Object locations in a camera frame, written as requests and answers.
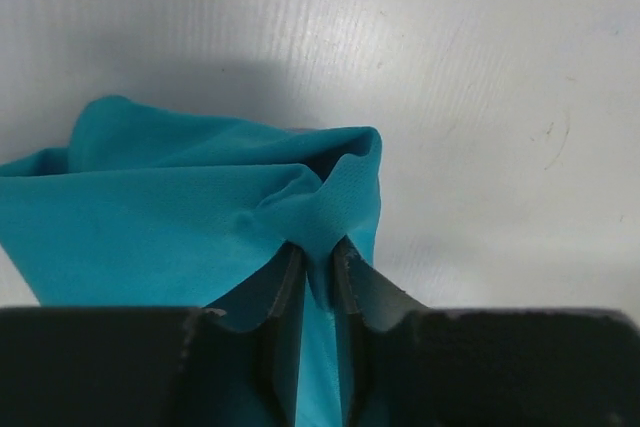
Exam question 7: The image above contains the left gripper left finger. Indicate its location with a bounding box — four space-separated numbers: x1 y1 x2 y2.
1 244 305 426

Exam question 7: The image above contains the teal t shirt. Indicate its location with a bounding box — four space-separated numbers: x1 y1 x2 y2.
1 96 382 426

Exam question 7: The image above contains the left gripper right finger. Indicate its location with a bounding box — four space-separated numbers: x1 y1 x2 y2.
332 239 639 426

